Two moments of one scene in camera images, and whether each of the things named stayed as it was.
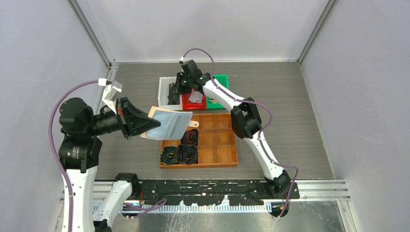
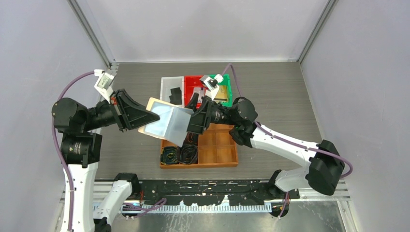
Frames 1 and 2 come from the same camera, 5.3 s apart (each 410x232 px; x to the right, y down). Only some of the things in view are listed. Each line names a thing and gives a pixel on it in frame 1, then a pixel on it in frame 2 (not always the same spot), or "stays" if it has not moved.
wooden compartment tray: [217, 145] stays
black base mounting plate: [206, 192] stays
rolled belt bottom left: [168, 155] stays
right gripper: [180, 76] -> [200, 121]
